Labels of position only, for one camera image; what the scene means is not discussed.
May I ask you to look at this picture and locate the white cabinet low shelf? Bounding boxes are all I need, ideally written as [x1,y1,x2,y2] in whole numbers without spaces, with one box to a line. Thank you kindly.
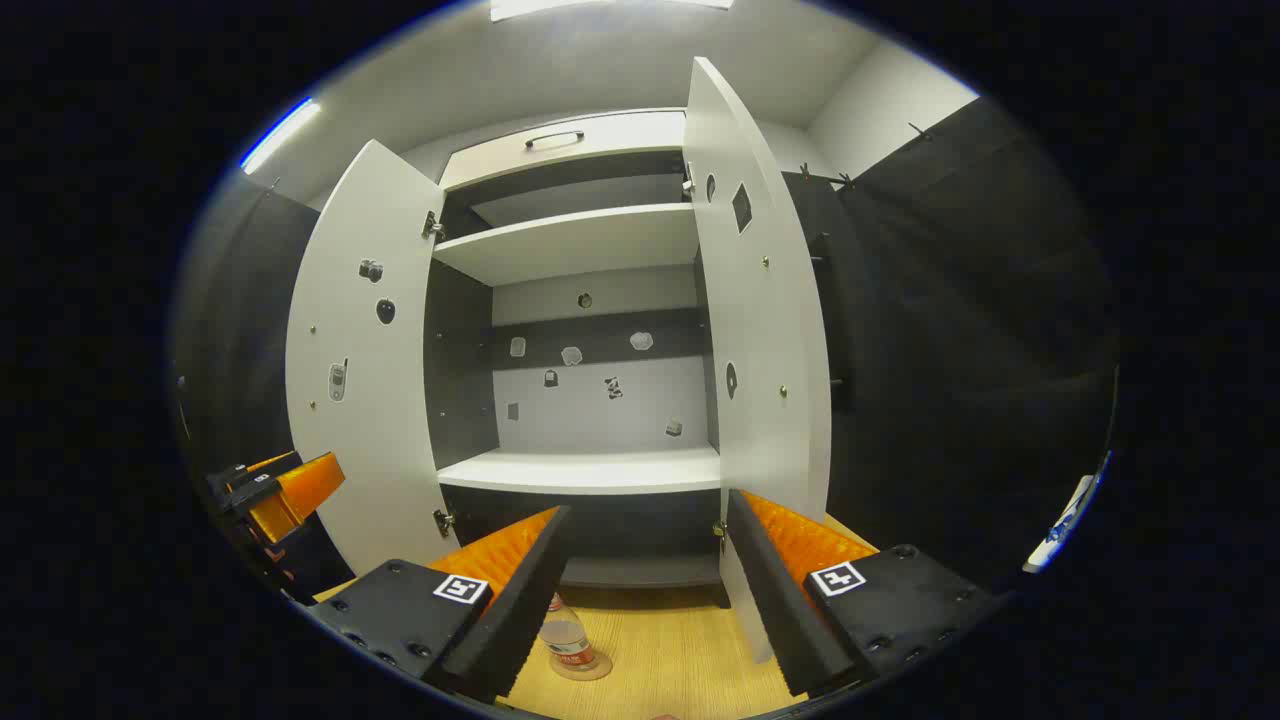
[437,447,723,497]

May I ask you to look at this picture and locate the white cabinet door without handle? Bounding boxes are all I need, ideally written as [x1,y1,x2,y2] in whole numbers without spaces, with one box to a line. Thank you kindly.
[285,139,461,578]

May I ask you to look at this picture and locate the white cabinet middle shelf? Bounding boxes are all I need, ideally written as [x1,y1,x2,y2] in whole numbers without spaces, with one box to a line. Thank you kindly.
[432,203,701,289]

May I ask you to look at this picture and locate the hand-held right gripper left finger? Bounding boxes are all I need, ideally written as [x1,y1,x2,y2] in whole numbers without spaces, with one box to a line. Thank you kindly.
[305,505,573,704]

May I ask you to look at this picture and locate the long ceiling light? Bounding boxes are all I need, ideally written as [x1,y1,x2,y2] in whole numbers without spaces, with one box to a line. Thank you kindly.
[489,0,735,23]

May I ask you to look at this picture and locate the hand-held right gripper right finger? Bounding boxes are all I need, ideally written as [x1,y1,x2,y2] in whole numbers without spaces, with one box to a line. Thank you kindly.
[726,488,1003,699]

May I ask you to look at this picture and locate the white upper cabinet panel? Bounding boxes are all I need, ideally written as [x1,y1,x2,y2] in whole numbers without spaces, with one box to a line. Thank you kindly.
[440,108,691,193]

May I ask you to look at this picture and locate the round wooden coaster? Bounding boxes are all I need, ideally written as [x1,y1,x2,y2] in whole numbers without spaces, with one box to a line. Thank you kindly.
[548,648,614,683]

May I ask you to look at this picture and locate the clear plastic water bottle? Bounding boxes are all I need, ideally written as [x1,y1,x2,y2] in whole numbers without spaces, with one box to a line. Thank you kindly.
[540,592,599,671]

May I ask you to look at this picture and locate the white and blue object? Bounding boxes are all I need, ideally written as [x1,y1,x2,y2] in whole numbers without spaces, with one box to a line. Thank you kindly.
[1021,470,1103,576]

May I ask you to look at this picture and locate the white cabinet body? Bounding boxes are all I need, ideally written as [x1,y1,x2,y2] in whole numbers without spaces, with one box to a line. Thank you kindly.
[425,108,733,611]

